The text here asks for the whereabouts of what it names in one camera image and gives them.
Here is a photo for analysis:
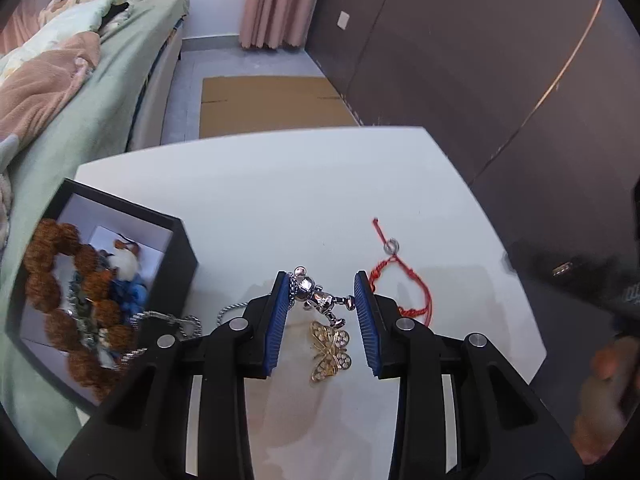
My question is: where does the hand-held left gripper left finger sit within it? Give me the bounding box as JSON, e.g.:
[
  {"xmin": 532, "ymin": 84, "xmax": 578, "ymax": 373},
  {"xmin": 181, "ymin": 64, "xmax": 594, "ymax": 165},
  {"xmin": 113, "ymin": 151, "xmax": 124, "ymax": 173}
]
[{"xmin": 56, "ymin": 270, "xmax": 296, "ymax": 480}]

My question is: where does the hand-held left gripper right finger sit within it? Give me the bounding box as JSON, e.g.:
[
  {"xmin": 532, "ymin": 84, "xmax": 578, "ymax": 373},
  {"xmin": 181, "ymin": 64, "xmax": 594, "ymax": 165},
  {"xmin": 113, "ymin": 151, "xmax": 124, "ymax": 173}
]
[{"xmin": 352, "ymin": 270, "xmax": 586, "ymax": 480}]

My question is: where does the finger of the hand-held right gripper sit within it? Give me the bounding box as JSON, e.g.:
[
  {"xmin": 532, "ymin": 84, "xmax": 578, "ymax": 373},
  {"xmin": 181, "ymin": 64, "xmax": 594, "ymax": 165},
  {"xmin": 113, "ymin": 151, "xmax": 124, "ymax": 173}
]
[{"xmin": 504, "ymin": 241, "xmax": 576, "ymax": 292}]

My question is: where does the gold butterfly brooch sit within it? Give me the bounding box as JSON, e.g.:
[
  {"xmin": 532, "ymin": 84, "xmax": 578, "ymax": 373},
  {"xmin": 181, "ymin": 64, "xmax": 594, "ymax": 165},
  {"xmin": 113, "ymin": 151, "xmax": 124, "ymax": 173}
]
[{"xmin": 307, "ymin": 320, "xmax": 354, "ymax": 386}]

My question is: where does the silver necklace with bear pendant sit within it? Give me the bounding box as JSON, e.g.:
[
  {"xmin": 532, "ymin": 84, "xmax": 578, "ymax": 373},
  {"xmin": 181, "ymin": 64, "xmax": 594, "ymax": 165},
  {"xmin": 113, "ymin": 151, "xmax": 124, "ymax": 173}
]
[{"xmin": 116, "ymin": 265, "xmax": 357, "ymax": 372}]

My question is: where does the black jewelry box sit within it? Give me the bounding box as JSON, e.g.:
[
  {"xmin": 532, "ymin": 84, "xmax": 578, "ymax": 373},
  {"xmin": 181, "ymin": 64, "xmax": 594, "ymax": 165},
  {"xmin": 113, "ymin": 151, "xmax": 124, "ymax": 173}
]
[{"xmin": 5, "ymin": 177, "xmax": 199, "ymax": 409}]

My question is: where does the blue braided bracelet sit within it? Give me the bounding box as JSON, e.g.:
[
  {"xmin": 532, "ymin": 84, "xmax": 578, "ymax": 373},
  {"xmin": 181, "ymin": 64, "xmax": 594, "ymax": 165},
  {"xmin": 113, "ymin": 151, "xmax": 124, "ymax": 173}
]
[{"xmin": 106, "ymin": 277, "xmax": 149, "ymax": 312}]

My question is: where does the white fabric flower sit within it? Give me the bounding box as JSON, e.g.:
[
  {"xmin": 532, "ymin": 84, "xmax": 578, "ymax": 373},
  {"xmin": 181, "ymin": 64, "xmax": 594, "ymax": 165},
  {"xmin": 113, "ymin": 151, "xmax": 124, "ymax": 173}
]
[{"xmin": 106, "ymin": 238, "xmax": 145, "ymax": 282}]

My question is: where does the dark mixed bead bracelet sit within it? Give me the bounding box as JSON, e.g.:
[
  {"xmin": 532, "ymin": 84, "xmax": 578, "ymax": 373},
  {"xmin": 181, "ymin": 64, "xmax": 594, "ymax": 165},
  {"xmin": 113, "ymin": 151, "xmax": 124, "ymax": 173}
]
[{"xmin": 66, "ymin": 269, "xmax": 112, "ymax": 352}]

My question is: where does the brown seed bead bracelet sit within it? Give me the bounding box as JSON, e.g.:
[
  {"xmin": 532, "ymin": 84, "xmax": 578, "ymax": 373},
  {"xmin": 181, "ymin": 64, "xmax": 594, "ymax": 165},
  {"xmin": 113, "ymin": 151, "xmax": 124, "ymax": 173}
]
[{"xmin": 22, "ymin": 218, "xmax": 137, "ymax": 404}]

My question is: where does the person's right hand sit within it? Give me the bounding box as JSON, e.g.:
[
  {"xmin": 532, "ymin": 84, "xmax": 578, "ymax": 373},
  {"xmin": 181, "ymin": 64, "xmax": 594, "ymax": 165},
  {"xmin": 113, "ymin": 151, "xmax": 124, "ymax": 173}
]
[{"xmin": 570, "ymin": 334, "xmax": 640, "ymax": 466}]

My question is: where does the flat cardboard sheet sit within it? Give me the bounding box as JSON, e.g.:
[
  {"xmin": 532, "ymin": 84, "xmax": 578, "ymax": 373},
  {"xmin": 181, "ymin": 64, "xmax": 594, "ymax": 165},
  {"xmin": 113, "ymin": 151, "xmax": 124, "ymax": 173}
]
[{"xmin": 198, "ymin": 75, "xmax": 361, "ymax": 140}]

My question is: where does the bed with green sheet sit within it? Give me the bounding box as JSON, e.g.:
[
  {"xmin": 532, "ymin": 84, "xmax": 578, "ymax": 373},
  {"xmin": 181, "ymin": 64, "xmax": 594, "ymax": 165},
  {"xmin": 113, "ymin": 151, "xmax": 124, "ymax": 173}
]
[{"xmin": 0, "ymin": 0, "xmax": 191, "ymax": 461}]

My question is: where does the pink curtain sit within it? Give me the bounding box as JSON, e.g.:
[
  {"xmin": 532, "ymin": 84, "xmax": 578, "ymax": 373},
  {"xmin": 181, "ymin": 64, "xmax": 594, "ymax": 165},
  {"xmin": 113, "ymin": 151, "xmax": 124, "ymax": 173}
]
[{"xmin": 238, "ymin": 0, "xmax": 331, "ymax": 54}]

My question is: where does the pink fleece blanket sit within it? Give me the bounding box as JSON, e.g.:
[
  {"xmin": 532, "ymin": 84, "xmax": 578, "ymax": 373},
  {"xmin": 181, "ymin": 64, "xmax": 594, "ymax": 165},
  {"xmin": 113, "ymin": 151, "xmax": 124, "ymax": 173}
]
[{"xmin": 0, "ymin": 31, "xmax": 104, "ymax": 256}]

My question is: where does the black cloth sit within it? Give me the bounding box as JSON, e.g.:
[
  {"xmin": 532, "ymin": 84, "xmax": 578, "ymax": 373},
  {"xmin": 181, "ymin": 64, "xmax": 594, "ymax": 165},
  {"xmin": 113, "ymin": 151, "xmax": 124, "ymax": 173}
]
[{"xmin": 101, "ymin": 4, "xmax": 132, "ymax": 27}]

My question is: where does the pale green pillow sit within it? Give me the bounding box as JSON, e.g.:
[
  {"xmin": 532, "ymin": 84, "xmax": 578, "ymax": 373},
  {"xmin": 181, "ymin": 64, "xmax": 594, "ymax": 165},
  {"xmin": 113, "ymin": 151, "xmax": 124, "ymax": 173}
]
[{"xmin": 37, "ymin": 0, "xmax": 132, "ymax": 42}]

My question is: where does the pale printed quilt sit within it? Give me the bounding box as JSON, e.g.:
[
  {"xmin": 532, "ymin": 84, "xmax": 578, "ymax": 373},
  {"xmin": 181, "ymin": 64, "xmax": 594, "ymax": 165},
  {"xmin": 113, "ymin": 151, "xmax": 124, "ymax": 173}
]
[{"xmin": 0, "ymin": 44, "xmax": 37, "ymax": 84}]

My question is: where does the red string bracelet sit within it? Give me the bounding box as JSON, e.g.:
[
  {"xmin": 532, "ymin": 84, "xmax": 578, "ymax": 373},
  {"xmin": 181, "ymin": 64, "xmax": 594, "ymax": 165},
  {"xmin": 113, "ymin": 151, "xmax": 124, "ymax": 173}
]
[{"xmin": 369, "ymin": 217, "xmax": 434, "ymax": 322}]

